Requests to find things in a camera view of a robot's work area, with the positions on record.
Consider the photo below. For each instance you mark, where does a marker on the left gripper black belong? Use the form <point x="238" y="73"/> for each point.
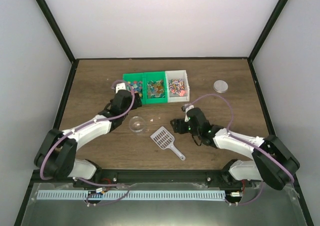
<point x="138" y="102"/>

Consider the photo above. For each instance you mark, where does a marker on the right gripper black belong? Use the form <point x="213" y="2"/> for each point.
<point x="179" y="125"/>

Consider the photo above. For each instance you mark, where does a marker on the lilac slotted plastic scoop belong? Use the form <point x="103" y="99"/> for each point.
<point x="165" y="140"/>

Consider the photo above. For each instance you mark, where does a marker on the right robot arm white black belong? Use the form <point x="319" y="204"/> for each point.
<point x="269" y="160"/>

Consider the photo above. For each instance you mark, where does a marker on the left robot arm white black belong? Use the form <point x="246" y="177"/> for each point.
<point x="56" y="157"/>

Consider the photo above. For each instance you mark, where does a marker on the green bin left candies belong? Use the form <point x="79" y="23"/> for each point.
<point x="136" y="80"/>

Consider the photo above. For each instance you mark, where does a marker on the green bin candies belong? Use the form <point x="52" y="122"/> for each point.
<point x="155" y="87"/>
<point x="136" y="80"/>

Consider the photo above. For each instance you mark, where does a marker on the green bin middle candies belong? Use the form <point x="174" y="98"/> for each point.
<point x="155" y="87"/>

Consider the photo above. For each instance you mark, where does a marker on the white bin striped candies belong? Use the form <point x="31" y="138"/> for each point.
<point x="177" y="84"/>

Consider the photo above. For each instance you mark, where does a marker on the clear plastic round container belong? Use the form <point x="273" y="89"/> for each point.
<point x="137" y="125"/>

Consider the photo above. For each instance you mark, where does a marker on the round grey metal lid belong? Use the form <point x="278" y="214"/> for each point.
<point x="220" y="86"/>

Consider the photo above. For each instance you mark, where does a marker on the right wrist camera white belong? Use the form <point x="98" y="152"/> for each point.
<point x="185" y="108"/>

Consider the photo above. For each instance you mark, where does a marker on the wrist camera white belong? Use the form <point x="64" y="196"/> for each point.
<point x="120" y="86"/>
<point x="185" y="108"/>

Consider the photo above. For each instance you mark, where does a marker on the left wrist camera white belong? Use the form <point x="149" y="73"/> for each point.
<point x="120" y="86"/>

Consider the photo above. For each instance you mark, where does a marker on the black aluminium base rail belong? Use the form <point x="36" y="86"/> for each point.
<point x="162" y="177"/>

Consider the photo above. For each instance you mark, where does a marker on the light blue slotted cable duct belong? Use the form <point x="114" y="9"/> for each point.
<point x="210" y="195"/>

